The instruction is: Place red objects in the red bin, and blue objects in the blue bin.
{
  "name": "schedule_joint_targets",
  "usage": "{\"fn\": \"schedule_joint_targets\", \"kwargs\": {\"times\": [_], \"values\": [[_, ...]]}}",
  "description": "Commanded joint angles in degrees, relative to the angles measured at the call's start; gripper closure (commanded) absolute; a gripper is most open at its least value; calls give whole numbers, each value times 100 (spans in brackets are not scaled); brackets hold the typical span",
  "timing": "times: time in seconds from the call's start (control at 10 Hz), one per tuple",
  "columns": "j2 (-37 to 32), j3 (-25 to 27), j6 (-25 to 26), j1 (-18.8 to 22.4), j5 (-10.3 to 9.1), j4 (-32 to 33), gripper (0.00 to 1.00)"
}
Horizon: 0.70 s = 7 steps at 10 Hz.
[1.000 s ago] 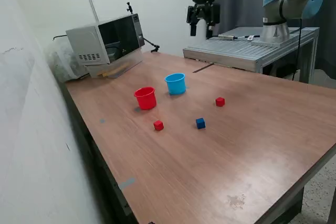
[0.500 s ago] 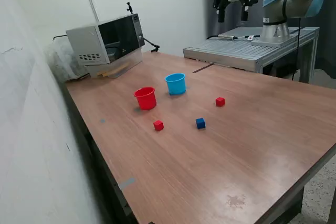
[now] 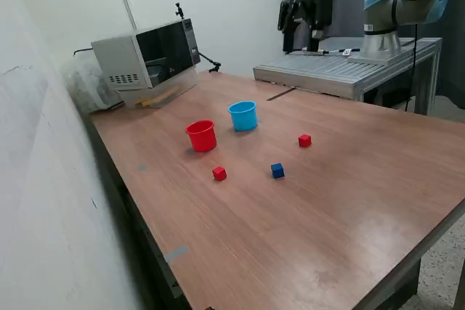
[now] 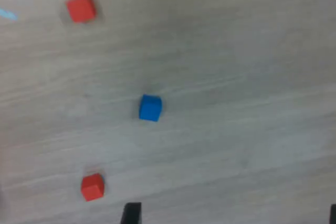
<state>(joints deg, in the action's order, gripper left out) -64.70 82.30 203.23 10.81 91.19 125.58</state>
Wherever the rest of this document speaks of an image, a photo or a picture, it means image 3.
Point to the wooden sticks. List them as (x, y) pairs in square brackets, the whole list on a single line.
[(149, 102)]

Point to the silver microwave oven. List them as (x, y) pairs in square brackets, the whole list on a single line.
[(120, 56)]

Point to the clear acrylic stand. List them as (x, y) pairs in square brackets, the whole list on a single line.
[(181, 85)]

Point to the dark flat strip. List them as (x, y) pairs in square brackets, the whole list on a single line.
[(279, 94)]

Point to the gray tape strip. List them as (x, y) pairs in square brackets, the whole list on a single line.
[(175, 254)]

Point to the blue plastic bin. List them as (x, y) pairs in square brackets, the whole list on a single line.
[(242, 119)]

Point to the small black camera mount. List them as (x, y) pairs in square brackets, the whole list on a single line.
[(178, 11)]

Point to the aluminium robot base table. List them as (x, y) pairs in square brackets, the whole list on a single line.
[(327, 70)]

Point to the red plastic bin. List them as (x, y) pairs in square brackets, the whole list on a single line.
[(201, 139)]

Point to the light blue tape piece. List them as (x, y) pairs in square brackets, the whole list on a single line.
[(142, 167), (190, 151)]

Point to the blue cube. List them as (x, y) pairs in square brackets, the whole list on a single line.
[(277, 171)]

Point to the red cube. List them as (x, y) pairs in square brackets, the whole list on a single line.
[(219, 174), (304, 141)]

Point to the dark gray curtain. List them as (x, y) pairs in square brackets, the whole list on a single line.
[(456, 63)]

